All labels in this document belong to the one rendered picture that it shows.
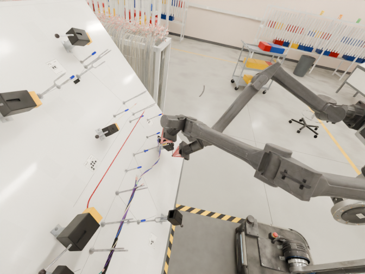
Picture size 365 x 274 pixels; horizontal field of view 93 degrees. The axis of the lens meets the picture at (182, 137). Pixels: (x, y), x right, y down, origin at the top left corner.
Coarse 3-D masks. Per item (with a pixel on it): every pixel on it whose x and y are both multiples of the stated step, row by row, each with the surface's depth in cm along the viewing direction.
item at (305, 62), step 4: (304, 56) 582; (308, 56) 592; (300, 60) 594; (304, 60) 583; (308, 60) 577; (312, 60) 575; (300, 64) 596; (304, 64) 588; (308, 64) 584; (296, 68) 613; (300, 68) 600; (304, 68) 595; (308, 68) 595; (296, 72) 615; (300, 72) 606; (304, 72) 604; (300, 76) 613
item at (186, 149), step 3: (183, 141) 102; (183, 144) 101; (186, 144) 103; (189, 144) 97; (183, 147) 99; (186, 147) 97; (189, 147) 96; (183, 150) 98; (186, 150) 97; (189, 150) 96; (192, 150) 96; (183, 153) 97; (186, 153) 98; (189, 153) 98; (183, 156) 96; (186, 156) 99; (189, 156) 101; (186, 159) 99; (189, 159) 100
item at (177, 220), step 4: (168, 212) 81; (172, 212) 82; (176, 212) 79; (168, 216) 79; (172, 216) 82; (176, 216) 78; (180, 216) 81; (160, 220) 83; (164, 220) 83; (168, 220) 79; (172, 220) 78; (176, 220) 78; (180, 220) 80; (172, 224) 81; (176, 224) 80; (180, 224) 80
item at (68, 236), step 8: (80, 216) 44; (88, 216) 44; (72, 224) 43; (80, 224) 42; (88, 224) 43; (96, 224) 45; (56, 232) 46; (64, 232) 41; (72, 232) 40; (80, 232) 41; (88, 232) 43; (64, 240) 40; (72, 240) 39; (80, 240) 40; (88, 240) 42; (72, 248) 41; (80, 248) 40; (40, 272) 35
